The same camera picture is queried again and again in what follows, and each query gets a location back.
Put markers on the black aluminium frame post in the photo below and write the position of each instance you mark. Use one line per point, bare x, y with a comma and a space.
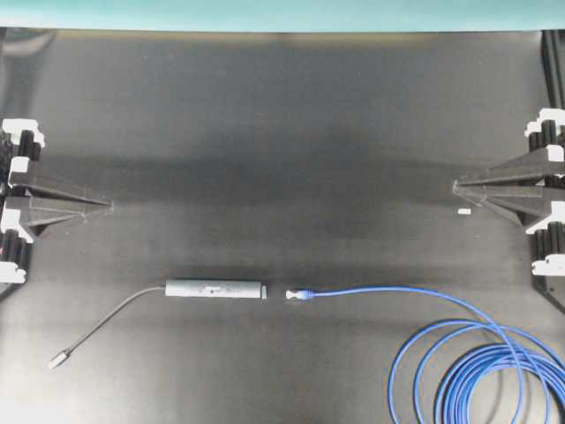
552, 52

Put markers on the grey USB hub with cable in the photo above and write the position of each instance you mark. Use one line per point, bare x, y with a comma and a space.
178, 288

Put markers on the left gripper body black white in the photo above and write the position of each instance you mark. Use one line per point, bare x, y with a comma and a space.
21, 144

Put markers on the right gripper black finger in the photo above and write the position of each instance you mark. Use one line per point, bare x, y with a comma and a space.
538, 164
531, 206

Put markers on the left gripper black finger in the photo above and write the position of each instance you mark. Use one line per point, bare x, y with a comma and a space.
30, 216
43, 183

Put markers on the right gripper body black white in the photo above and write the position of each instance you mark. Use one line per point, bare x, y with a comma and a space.
547, 133

